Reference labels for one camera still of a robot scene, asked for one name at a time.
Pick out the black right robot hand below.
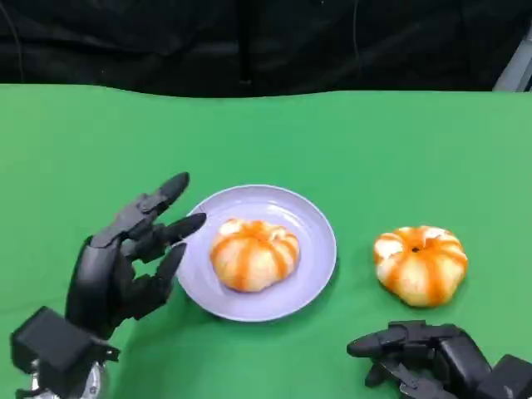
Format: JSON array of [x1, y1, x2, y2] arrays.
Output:
[[347, 319, 494, 399]]

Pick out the green table cloth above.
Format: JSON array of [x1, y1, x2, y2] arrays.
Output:
[[0, 82, 532, 399]]

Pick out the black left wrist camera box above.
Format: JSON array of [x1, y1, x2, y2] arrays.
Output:
[[10, 306, 121, 398]]

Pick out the grey metal frame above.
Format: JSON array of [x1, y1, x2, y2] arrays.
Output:
[[492, 35, 532, 92]]

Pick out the black backdrop curtain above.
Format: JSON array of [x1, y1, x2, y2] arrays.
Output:
[[0, 0, 532, 99]]

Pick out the lilac plate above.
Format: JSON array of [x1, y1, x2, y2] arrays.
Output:
[[176, 185, 337, 323]]

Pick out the orange and white bread roll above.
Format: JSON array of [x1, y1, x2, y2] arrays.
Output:
[[372, 225, 469, 308], [209, 219, 301, 294]]

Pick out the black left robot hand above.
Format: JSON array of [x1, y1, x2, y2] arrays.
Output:
[[65, 171, 208, 340]]

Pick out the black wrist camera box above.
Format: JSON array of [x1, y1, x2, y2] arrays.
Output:
[[475, 354, 532, 399], [10, 306, 121, 398]]

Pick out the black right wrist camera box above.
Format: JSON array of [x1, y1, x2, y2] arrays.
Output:
[[475, 354, 532, 399]]

